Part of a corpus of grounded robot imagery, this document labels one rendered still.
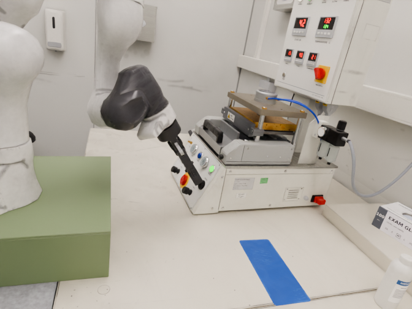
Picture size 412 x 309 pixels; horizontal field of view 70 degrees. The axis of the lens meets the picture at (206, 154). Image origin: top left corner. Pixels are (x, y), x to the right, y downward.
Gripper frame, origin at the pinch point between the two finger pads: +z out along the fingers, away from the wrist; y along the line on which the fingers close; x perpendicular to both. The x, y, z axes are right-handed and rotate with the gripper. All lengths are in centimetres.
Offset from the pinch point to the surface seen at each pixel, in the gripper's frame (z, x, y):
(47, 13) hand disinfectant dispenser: -68, 24, 157
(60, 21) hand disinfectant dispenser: -60, 20, 157
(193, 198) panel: 7.8, 4.4, -0.2
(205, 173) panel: 3.4, -3.4, 2.4
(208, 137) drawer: -2.7, -11.7, 11.9
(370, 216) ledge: 42, -46, -19
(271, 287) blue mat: 16.0, -1.2, -36.8
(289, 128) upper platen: 5.4, -37.1, 1.5
